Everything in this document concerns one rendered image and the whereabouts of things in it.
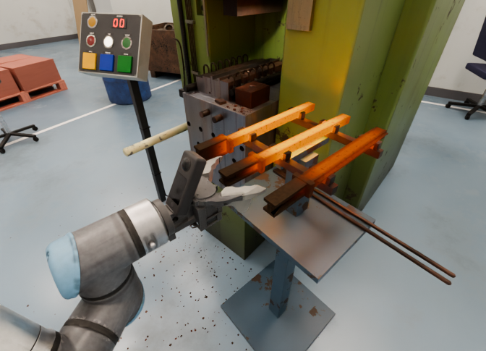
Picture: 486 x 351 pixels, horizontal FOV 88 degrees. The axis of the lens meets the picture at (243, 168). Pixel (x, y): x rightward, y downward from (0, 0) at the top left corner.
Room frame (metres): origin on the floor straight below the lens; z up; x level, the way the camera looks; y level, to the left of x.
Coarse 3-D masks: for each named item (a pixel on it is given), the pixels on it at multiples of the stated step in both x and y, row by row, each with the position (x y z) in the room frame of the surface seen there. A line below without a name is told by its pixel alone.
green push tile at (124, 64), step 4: (120, 56) 1.25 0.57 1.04; (124, 56) 1.25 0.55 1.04; (128, 56) 1.24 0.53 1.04; (132, 56) 1.25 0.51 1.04; (120, 60) 1.24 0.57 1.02; (124, 60) 1.24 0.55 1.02; (128, 60) 1.23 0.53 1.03; (120, 64) 1.23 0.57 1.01; (124, 64) 1.23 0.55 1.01; (128, 64) 1.22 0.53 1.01; (120, 68) 1.23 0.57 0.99; (124, 68) 1.22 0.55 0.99; (128, 68) 1.21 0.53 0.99; (124, 72) 1.22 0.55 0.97; (128, 72) 1.21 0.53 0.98
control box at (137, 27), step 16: (96, 16) 1.39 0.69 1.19; (112, 16) 1.36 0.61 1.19; (128, 16) 1.34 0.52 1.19; (144, 16) 1.33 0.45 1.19; (80, 32) 1.38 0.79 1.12; (96, 32) 1.35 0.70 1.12; (112, 32) 1.33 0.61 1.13; (128, 32) 1.30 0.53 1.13; (144, 32) 1.31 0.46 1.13; (80, 48) 1.34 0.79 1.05; (96, 48) 1.31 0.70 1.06; (112, 48) 1.29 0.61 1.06; (128, 48) 1.27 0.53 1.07; (144, 48) 1.29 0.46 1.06; (80, 64) 1.30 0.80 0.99; (96, 64) 1.28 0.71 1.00; (144, 64) 1.26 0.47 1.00; (144, 80) 1.24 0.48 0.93
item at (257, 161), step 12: (336, 120) 0.67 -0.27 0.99; (348, 120) 0.69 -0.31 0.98; (312, 132) 0.60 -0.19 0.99; (324, 132) 0.62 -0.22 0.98; (288, 144) 0.54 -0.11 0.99; (300, 144) 0.55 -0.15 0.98; (252, 156) 0.48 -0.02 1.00; (264, 156) 0.48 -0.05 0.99; (276, 156) 0.50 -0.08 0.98; (228, 168) 0.43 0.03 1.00; (240, 168) 0.43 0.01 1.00; (252, 168) 0.46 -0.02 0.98; (264, 168) 0.46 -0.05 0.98; (228, 180) 0.42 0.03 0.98; (240, 180) 0.43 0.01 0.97
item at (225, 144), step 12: (300, 108) 0.76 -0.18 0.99; (312, 108) 0.79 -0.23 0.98; (264, 120) 0.67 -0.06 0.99; (276, 120) 0.67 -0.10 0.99; (288, 120) 0.70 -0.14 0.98; (240, 132) 0.60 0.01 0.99; (252, 132) 0.60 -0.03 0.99; (264, 132) 0.63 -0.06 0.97; (204, 144) 0.52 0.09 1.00; (216, 144) 0.52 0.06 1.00; (228, 144) 0.54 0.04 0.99; (204, 156) 0.51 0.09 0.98; (216, 156) 0.52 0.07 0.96
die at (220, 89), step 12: (252, 60) 1.42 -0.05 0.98; (264, 60) 1.34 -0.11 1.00; (276, 60) 1.34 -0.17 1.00; (216, 72) 1.16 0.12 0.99; (252, 72) 1.15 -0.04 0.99; (264, 72) 1.19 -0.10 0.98; (204, 84) 1.11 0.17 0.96; (216, 84) 1.06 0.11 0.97; (228, 84) 1.01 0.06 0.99; (240, 84) 1.07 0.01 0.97; (216, 96) 1.06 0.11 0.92; (228, 96) 1.01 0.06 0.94
